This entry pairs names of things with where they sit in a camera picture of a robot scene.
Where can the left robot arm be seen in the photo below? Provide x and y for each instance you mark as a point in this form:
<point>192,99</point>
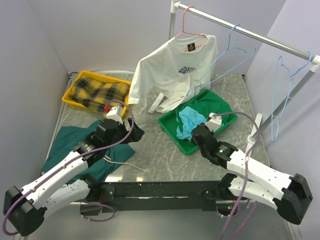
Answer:
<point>26,208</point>

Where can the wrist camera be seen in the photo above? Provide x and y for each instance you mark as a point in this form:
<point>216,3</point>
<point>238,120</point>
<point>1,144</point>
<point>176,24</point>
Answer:
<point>113,112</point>
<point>214,122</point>

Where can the green plastic bin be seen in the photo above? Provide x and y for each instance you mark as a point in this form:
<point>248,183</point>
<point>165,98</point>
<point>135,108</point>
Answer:
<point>169,124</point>

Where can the white rack base foot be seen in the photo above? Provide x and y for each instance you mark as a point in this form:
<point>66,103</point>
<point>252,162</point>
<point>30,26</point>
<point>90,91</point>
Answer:
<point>251,138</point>

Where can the yellow plaid cloth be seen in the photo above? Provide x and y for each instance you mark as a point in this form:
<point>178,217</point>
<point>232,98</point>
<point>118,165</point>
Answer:
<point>94,94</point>

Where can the blue wire hanger right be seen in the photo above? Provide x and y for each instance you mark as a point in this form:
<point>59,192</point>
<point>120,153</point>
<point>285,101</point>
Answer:
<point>287,92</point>

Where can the light blue t shirt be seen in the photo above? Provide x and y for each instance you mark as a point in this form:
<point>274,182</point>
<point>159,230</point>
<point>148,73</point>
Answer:
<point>188,119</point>

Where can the green cloth in bin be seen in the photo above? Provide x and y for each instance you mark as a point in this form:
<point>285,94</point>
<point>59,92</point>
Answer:
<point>204,103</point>

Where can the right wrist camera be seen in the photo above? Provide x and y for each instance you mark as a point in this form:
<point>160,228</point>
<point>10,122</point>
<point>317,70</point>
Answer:
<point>214,122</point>

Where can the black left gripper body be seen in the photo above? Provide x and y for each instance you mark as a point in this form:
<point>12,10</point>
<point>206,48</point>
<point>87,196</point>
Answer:
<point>121,133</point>

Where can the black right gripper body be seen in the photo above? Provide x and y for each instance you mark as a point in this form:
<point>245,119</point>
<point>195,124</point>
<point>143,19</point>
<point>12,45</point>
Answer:
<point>203,152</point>

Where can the metal clothes rack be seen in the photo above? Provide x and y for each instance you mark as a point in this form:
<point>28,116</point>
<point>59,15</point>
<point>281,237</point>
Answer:
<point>314,59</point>

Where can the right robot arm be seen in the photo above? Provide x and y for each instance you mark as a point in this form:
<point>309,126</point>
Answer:
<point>289,195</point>

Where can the dark teal garment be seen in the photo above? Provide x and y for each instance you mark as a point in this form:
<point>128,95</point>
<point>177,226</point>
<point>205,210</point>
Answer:
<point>101,161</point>

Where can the white t shirt on hanger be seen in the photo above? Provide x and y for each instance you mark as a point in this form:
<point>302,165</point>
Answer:
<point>179,69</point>

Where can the pink wire hanger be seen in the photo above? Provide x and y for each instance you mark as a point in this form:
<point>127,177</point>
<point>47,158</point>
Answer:
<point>190,27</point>

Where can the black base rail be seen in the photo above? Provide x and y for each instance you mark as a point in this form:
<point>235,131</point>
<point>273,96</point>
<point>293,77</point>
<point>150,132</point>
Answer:
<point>151,196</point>

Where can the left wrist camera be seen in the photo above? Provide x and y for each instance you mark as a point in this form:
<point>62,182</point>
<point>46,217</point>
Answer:
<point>113,112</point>

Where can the white rack foot left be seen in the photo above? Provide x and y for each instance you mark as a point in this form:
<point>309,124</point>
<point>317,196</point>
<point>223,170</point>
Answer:
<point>156,103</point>

